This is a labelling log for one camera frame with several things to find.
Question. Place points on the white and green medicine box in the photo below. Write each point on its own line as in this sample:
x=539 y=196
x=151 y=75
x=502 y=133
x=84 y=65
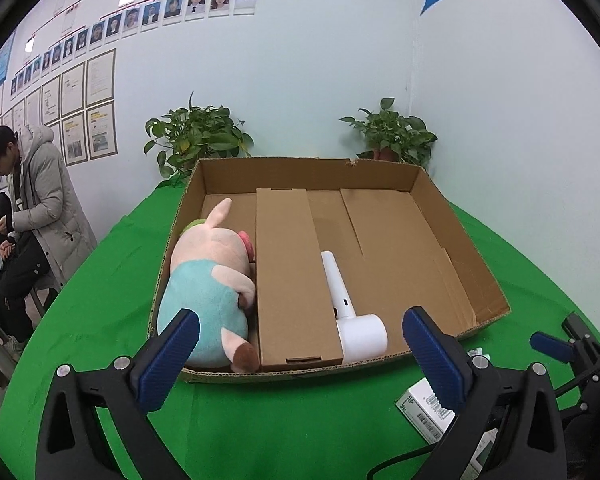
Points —
x=419 y=405

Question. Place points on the pink and teal plush pig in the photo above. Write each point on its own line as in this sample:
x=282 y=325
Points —
x=210 y=274

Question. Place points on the large cardboard box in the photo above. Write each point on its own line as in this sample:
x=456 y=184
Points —
x=338 y=252

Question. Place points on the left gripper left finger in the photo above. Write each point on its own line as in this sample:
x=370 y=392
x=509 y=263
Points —
x=71 y=441

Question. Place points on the green tablecloth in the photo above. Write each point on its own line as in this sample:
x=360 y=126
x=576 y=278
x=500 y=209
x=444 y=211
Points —
x=331 y=427

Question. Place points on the right potted plant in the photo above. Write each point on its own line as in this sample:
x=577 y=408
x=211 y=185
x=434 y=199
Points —
x=393 y=137

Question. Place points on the potted plant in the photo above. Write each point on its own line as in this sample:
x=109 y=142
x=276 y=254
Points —
x=189 y=133
x=393 y=137

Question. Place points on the framed certificates on wall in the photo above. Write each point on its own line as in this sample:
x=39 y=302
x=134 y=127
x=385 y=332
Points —
x=77 y=105

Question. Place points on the white hair dryer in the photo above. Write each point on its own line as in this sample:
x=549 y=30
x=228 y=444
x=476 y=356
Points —
x=362 y=337

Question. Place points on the row of portrait photos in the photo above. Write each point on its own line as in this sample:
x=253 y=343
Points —
x=129 y=20

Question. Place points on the man in grey coat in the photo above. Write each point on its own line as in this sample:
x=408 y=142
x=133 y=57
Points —
x=46 y=233

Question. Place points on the left potted plant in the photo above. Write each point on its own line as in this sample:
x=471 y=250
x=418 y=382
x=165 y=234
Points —
x=189 y=133

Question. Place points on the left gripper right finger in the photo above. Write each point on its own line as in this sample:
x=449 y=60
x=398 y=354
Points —
x=520 y=405

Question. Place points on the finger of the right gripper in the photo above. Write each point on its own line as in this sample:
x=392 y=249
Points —
x=557 y=349
x=586 y=356

